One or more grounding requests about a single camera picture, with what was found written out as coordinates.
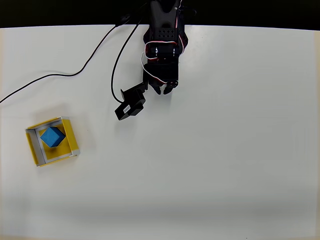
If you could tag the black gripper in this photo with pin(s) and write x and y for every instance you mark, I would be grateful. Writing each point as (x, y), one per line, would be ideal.
(160, 80)

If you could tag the blue cube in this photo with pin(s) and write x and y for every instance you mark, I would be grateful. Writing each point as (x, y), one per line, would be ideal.
(51, 137)

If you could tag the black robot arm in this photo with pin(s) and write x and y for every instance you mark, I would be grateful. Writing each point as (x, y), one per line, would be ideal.
(163, 22)

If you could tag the yellow open box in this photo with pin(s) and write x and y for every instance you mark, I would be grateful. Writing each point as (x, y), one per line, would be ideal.
(70, 140)

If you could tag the black webcam with mount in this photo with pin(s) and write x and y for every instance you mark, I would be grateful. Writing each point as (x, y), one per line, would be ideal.
(131, 105)

